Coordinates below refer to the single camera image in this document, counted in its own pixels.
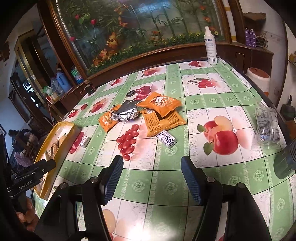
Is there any orange barcode cracker pack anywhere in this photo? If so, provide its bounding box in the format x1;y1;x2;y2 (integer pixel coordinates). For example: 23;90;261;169
45;133;67;160

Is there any small blue white candy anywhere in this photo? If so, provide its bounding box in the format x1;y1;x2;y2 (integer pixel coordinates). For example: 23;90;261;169
79;136;91;148

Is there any blue white patterned candy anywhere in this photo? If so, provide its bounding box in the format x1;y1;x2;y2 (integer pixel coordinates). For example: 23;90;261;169
156;130;177;148

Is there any orange snack bag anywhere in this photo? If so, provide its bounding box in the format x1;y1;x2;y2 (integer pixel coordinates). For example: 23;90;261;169
140;108;186;137
99;104;121;133
137;92;182;118

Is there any silver foil snack pack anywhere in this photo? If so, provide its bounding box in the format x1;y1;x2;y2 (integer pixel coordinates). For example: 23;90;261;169
111;100;140;121

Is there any orange snack bag top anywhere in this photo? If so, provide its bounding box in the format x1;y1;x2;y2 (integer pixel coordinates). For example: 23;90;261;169
137;92;182;118

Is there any clear plastic snack bag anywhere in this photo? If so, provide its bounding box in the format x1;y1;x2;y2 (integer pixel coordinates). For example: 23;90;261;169
255;102;280;145

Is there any person's left hand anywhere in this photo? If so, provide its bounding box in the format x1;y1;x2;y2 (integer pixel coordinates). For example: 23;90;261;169
16;197;39;232

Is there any seated person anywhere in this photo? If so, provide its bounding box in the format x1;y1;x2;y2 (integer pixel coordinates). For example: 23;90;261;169
9;129;39;167

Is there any gold tray box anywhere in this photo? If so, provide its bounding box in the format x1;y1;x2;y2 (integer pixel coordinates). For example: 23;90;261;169
34;121;80;200

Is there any black round lid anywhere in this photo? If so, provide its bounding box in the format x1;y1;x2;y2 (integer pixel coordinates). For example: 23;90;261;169
126;90;136;97

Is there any grey flashlight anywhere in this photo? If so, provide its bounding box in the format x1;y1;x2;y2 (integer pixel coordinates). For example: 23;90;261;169
273;138;296;179

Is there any small dark ink bottle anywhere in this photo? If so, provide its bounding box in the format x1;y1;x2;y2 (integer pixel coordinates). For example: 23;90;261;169
84;82;96;95

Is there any green plastic bottle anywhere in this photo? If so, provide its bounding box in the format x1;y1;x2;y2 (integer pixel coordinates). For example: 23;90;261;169
71;66;84;84

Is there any blue thermos jug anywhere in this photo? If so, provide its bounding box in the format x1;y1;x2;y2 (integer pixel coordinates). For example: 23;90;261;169
56;71;72;93

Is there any white stool red top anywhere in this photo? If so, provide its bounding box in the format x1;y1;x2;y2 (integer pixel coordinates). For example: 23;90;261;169
246;67;270;96

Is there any white spray bottle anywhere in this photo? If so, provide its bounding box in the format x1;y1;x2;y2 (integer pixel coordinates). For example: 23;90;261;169
204;26;218;65

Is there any floral glass panel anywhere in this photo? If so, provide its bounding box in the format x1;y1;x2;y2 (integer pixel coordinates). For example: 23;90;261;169
52;0;224;75

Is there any purple bottle pair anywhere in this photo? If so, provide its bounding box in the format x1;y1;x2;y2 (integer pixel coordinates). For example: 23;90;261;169
245;28;256;48

